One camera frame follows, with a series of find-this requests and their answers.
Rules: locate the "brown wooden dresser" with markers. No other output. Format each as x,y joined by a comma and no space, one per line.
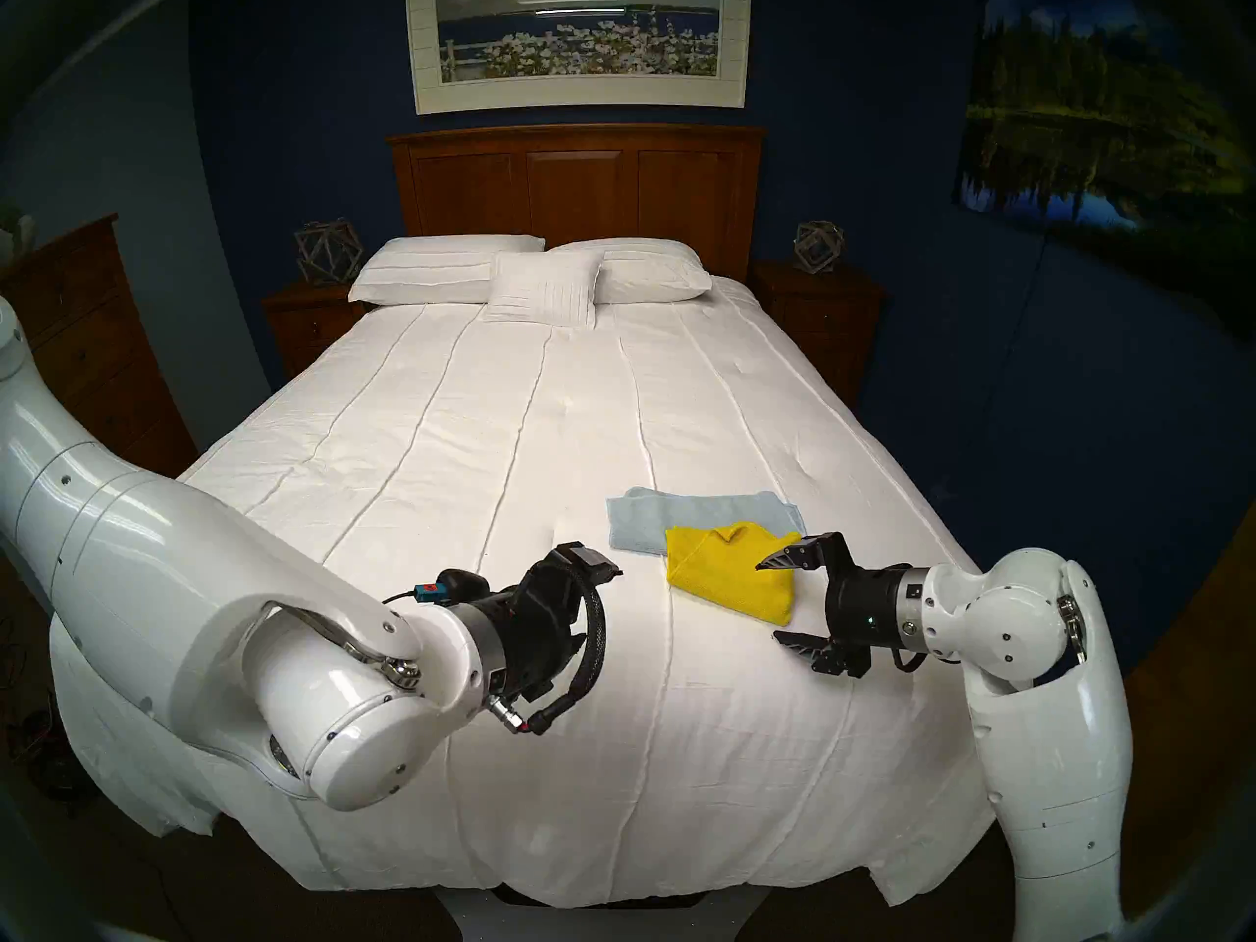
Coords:
78,341

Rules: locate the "brown wooden headboard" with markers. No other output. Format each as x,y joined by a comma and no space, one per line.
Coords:
579,189

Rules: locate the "large white pillow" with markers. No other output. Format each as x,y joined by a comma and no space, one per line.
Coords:
657,273
422,268

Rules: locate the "small white plant vase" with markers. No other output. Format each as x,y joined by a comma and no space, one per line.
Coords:
15,234

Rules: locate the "white bed with comforter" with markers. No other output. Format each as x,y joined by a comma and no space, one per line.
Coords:
549,410

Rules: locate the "light blue hand towel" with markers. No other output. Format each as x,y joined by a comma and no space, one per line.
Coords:
638,518

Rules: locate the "yellow microfiber hand towel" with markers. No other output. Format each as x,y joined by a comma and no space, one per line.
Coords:
726,577

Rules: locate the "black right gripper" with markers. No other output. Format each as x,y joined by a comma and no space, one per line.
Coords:
873,606

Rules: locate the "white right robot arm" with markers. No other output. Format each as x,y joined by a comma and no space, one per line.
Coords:
1040,714

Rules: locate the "white framed flower picture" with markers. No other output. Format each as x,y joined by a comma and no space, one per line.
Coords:
579,27

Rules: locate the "small white pleated pillow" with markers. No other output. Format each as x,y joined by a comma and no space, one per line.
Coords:
545,292

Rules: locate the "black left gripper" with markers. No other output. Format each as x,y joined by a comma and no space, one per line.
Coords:
535,626

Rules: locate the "forest lake wall poster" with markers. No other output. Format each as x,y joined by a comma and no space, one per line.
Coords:
1079,135

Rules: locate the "brown wooden nightstand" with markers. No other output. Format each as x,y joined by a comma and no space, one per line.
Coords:
309,327
819,322

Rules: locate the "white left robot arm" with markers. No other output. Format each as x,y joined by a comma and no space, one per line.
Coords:
147,557

